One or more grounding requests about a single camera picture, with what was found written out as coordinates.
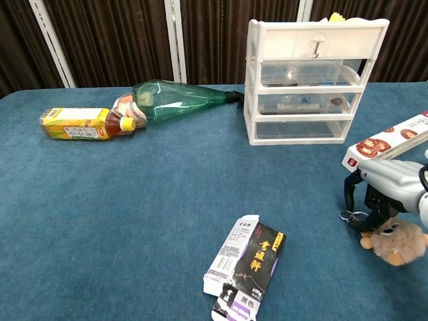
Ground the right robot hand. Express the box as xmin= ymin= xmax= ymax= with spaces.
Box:
xmin=343 ymin=158 xmax=428 ymax=233

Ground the fluffy plush keychain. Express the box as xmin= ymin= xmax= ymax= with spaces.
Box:
xmin=339 ymin=209 xmax=428 ymax=267

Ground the clear adhesive metal hook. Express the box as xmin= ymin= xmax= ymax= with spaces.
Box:
xmin=309 ymin=35 xmax=327 ymax=60

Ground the white plastic drawer unit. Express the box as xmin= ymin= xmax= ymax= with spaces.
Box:
xmin=243 ymin=18 xmax=391 ymax=146

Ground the long white red-print box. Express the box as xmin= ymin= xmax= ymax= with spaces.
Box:
xmin=341 ymin=110 xmax=428 ymax=174

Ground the clear plastic drawer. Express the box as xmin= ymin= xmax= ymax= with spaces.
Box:
xmin=255 ymin=119 xmax=352 ymax=140
xmin=260 ymin=59 xmax=362 ymax=88
xmin=258 ymin=92 xmax=357 ymax=115

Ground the flattened black ink carton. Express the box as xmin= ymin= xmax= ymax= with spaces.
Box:
xmin=202 ymin=215 xmax=287 ymax=321

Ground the green plastic spray bottle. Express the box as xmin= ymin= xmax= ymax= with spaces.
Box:
xmin=132 ymin=79 xmax=247 ymax=122

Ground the patterned beige cloth pouch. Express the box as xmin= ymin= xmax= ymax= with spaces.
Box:
xmin=111 ymin=93 xmax=148 ymax=130

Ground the yellow label tea bottle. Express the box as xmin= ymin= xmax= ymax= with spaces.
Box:
xmin=39 ymin=106 xmax=137 ymax=140

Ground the white screen frame post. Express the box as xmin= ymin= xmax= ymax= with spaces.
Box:
xmin=296 ymin=0 xmax=314 ymax=21
xmin=163 ymin=0 xmax=187 ymax=84
xmin=28 ymin=0 xmax=77 ymax=89

